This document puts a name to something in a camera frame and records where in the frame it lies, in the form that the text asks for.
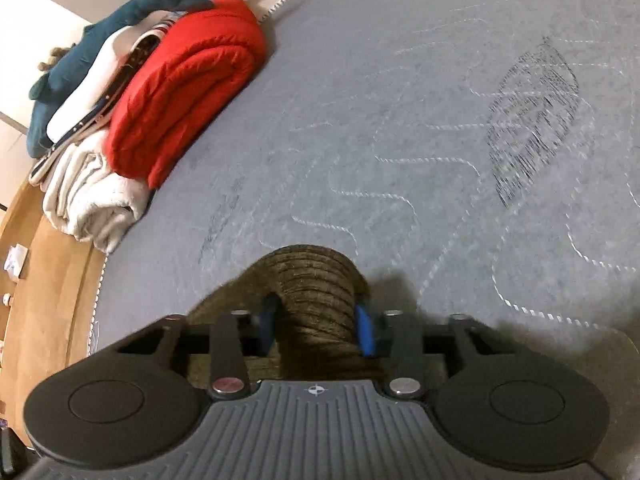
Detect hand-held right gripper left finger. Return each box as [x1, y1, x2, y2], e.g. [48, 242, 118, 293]
[90, 294, 281, 402]

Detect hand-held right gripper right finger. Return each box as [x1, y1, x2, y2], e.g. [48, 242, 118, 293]
[355, 303, 546, 402]

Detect olive corduroy pants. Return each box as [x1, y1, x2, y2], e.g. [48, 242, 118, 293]
[187, 244, 387, 392]

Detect cream folded blanket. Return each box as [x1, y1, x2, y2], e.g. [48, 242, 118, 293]
[42, 145, 154, 254]

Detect wooden headboard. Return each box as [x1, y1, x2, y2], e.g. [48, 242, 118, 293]
[0, 180, 109, 437]

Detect tissue box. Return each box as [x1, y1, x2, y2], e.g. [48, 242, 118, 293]
[4, 243, 30, 281]

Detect red folded blanket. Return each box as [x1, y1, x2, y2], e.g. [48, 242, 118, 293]
[105, 0, 266, 189]

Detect white pillow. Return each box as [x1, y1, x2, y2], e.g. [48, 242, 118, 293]
[46, 25, 167, 147]

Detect blue shark plush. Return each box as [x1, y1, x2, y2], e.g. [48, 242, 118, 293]
[27, 0, 217, 159]

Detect brown plush toy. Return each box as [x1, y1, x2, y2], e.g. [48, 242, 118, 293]
[40, 46, 74, 74]

